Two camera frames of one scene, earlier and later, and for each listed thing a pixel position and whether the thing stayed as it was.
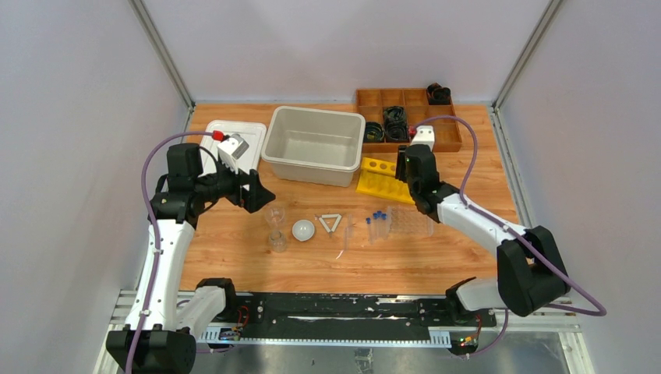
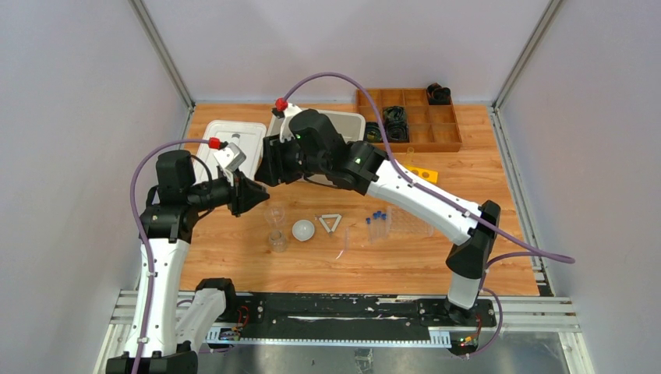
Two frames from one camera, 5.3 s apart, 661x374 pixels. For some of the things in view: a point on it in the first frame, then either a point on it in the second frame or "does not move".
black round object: [438, 94] does not move
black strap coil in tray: [396, 128] does not move
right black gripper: [401, 171] to [272, 171]
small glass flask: [279, 242] does not move
